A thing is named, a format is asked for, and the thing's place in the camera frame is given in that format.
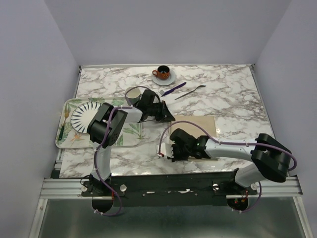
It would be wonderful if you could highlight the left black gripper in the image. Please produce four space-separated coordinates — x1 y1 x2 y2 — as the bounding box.
147 100 175 122

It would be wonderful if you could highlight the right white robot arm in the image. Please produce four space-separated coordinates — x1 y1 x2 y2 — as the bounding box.
170 128 291 194

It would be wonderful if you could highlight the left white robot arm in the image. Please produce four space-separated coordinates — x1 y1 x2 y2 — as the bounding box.
87 89 175 196

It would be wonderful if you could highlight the purple knife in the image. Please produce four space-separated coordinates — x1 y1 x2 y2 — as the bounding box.
161 82 187 97

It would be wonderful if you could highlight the white saucer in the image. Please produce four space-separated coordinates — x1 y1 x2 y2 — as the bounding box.
151 69 177 86

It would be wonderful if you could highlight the grey and cream mug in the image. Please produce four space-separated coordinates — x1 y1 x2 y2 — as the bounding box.
125 87 141 106

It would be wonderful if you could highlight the silver fork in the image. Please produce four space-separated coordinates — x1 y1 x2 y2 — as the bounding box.
174 85 206 101

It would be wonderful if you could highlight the brown coffee cup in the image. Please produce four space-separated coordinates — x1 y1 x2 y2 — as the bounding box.
152 65 170 80

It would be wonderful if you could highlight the white plate with blue stripes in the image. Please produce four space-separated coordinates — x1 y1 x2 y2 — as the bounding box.
70 102 101 133

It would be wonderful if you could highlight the white tray with leaf print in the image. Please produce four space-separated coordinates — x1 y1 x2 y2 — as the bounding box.
55 97 143 149

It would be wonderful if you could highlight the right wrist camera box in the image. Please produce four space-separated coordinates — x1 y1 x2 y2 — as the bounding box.
156 143 174 159

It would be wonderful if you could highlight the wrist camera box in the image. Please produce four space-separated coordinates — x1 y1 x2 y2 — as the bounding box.
156 143 174 159
158 90 165 97

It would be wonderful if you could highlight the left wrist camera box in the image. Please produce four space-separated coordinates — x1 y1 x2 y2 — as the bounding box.
158 90 165 97

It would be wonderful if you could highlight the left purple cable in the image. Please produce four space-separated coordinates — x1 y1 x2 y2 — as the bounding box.
93 85 161 217

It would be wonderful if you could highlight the gold fork with green handle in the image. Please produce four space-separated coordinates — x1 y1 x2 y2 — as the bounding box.
58 107 69 141

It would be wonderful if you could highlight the aluminium frame rail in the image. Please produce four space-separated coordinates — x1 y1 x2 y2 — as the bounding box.
40 177 303 199

